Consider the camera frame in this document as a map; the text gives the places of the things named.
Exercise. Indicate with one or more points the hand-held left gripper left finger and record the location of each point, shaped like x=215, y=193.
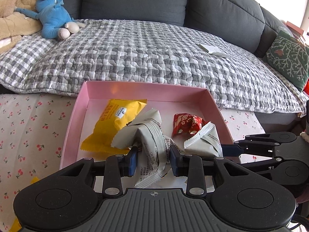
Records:
x=132, y=162

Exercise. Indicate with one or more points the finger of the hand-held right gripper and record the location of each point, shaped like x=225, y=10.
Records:
x=260, y=165
x=231, y=149

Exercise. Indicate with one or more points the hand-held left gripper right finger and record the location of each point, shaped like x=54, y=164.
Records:
x=175, y=163

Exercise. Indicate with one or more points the small grey striped snack packet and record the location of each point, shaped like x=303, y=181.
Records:
x=207, y=140

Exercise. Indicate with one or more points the large grey striped snack packet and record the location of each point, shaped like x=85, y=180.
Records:
x=149, y=135

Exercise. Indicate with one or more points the pink cardboard box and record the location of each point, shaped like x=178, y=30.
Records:
x=149, y=94

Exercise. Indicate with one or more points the person's right forearm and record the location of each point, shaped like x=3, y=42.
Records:
x=305, y=137

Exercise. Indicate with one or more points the red snack packet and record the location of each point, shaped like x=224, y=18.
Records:
x=185, y=124

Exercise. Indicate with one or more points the yellow snack packet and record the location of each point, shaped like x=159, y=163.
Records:
x=108, y=125

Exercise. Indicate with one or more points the yellow flat packet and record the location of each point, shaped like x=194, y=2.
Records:
x=35, y=181

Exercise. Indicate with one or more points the white paper slip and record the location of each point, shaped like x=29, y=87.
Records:
x=212, y=49

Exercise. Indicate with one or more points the green cushion white branch print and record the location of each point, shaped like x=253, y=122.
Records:
x=287, y=55

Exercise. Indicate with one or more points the grey checked quilt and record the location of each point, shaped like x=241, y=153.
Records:
x=144, y=53

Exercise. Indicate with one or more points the stack of books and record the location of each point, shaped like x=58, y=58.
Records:
x=295, y=27

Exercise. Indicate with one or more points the dark grey sofa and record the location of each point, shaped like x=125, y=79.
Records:
x=135, y=0

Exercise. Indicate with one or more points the blue plush toy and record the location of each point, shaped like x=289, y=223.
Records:
x=52, y=17

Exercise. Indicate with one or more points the beige fleece blanket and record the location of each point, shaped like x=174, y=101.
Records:
x=12, y=9

